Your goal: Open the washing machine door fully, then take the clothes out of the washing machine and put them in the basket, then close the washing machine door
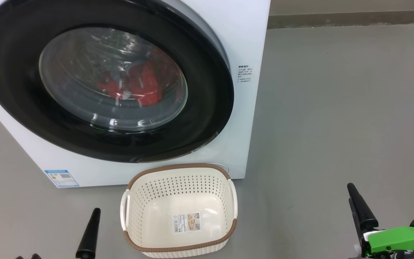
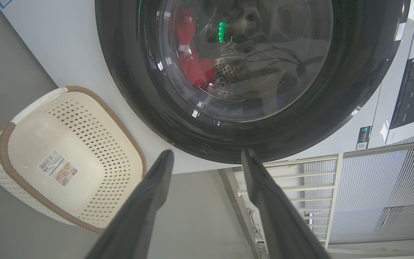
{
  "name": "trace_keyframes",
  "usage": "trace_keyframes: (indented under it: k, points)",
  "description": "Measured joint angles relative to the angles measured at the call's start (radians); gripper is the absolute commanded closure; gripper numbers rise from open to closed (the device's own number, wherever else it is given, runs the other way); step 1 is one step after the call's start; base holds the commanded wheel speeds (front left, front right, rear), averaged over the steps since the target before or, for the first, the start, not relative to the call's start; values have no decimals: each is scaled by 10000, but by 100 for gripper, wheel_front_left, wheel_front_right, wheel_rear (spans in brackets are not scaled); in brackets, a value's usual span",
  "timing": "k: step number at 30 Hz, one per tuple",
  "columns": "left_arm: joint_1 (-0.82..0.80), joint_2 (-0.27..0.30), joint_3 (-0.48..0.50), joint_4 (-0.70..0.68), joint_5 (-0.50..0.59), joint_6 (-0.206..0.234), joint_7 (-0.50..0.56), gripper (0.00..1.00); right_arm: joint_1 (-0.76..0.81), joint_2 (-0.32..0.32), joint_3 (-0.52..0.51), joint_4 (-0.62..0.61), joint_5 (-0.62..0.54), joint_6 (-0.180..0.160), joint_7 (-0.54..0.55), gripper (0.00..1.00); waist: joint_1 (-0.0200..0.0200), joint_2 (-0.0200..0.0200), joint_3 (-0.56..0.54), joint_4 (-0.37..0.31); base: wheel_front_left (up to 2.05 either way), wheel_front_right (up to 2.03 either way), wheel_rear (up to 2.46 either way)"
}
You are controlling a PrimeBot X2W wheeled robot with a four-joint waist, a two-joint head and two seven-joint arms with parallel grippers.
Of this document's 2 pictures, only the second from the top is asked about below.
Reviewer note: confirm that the blue energy label sticker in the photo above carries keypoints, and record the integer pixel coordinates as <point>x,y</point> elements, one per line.
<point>3,3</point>

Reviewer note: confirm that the red and white garment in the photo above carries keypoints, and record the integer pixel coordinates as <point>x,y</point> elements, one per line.
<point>192,68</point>

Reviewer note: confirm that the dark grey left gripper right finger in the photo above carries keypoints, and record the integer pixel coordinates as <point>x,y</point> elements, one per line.
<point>279,223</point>

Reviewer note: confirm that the white metal railing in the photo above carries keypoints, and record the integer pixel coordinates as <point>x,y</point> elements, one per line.
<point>332,180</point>

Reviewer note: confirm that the cream perforated laundry basket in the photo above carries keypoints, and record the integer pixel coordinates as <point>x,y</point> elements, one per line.
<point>31,140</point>

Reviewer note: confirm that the white washing machine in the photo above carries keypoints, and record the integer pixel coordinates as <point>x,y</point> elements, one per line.
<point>67,43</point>

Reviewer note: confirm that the washing machine drum opening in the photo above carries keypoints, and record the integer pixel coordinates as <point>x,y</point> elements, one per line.
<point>230,73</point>

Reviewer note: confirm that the paper label sticker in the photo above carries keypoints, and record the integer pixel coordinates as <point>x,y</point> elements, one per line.
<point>58,168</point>

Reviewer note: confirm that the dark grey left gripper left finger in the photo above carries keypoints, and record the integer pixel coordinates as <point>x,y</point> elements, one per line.
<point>135,216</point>

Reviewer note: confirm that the black QR code sticker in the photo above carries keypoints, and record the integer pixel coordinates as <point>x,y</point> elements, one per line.
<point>364,138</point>

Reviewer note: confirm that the dark round washer door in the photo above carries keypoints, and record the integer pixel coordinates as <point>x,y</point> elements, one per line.
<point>138,90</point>

